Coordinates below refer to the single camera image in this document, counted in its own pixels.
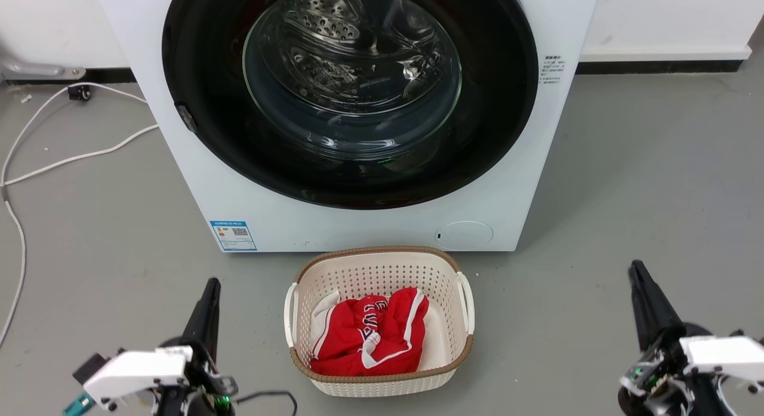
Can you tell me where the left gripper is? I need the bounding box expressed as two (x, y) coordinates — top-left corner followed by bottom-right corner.
(160, 278), (238, 416)

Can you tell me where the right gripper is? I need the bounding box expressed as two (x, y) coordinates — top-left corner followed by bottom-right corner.
(618, 260), (712, 416)

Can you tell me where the black round glass washer door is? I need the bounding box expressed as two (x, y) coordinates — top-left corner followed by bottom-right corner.
(161, 0), (540, 211)

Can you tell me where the white front-load washing machine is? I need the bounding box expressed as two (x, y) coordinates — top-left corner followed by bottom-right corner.
(93, 0), (602, 254)

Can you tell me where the blue energy label sticker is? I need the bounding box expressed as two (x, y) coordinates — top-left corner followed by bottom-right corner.
(210, 220), (258, 252)

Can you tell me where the red sports garment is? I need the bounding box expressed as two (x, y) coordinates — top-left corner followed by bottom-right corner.
(309, 287), (430, 377)

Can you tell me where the white perforated laundry basket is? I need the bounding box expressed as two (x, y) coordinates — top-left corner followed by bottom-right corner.
(284, 246), (476, 397)

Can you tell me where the round white filter cover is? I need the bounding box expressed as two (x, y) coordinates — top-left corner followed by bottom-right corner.
(435, 221), (494, 251)

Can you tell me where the white skirting board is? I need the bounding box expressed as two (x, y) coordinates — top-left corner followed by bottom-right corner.
(580, 44), (754, 63)

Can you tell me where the printed text label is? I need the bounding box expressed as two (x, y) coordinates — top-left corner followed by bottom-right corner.
(540, 55), (565, 86)

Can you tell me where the perforated steel washer drum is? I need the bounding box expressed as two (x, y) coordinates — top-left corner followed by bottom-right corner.
(281, 0), (445, 100)

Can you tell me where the teal cable connector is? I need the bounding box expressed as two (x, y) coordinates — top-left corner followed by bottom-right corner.
(63, 392), (96, 416)

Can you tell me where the white floor cable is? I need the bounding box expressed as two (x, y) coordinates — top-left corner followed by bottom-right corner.
(0, 125), (159, 187)
(0, 82), (150, 349)

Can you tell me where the grey pipe with bracket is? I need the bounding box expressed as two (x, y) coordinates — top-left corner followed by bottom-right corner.
(0, 43), (87, 82)

